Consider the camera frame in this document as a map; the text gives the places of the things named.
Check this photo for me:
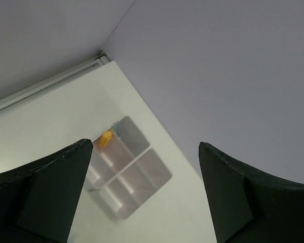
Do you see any aluminium table edge rail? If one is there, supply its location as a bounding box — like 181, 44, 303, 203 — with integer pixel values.
0, 51, 110, 115

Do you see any left white compartment organizer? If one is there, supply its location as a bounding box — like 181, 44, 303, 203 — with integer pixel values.
84, 116, 150, 191

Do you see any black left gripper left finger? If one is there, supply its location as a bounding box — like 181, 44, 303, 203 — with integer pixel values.
0, 139, 93, 242

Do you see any pink orange highlighter pen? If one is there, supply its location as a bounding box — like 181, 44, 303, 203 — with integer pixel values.
98, 130, 113, 148

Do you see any right white compartment organizer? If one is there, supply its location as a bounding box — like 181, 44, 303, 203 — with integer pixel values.
89, 148, 172, 220

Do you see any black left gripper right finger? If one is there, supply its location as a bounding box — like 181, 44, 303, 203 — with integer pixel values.
199, 142, 304, 242

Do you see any white compartment organizer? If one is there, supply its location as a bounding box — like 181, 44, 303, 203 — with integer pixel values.
89, 148, 172, 220
84, 116, 150, 191

